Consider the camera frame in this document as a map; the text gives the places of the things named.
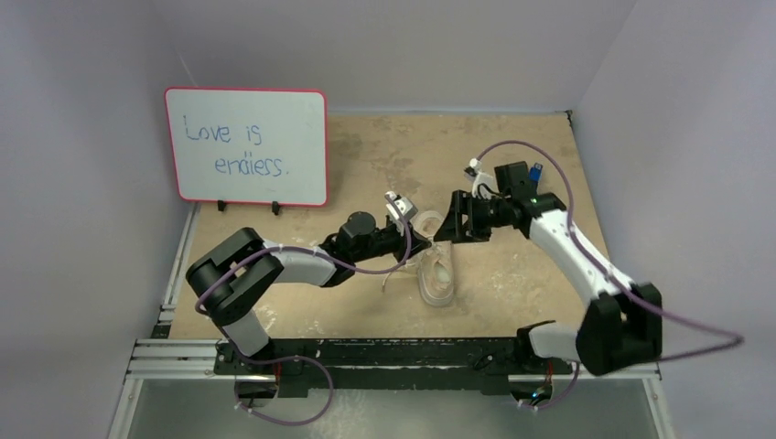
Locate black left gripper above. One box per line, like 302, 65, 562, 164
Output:
352, 219, 430, 265

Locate beige canvas sneaker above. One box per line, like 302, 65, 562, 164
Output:
415, 210, 455, 307

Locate white shoelace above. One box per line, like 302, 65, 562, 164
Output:
399, 242, 455, 301

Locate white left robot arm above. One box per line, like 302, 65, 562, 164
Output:
185, 211, 431, 374

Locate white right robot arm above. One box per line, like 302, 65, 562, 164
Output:
434, 158, 663, 376

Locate blue connector plug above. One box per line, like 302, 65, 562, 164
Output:
529, 162, 543, 186

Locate red framed whiteboard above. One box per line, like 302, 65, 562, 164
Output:
164, 87, 329, 207

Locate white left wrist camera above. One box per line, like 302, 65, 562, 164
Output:
385, 191, 418, 228

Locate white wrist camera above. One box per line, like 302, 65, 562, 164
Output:
464, 158, 498, 199
385, 191, 418, 228

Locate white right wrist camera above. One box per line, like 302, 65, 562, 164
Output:
464, 158, 498, 199

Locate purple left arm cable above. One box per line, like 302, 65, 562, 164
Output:
193, 193, 414, 427

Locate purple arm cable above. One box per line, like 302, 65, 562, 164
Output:
475, 140, 746, 413
193, 193, 414, 427

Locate silver aluminium frame rails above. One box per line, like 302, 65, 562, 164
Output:
107, 202, 675, 439

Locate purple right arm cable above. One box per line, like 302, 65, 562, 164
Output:
475, 140, 746, 413

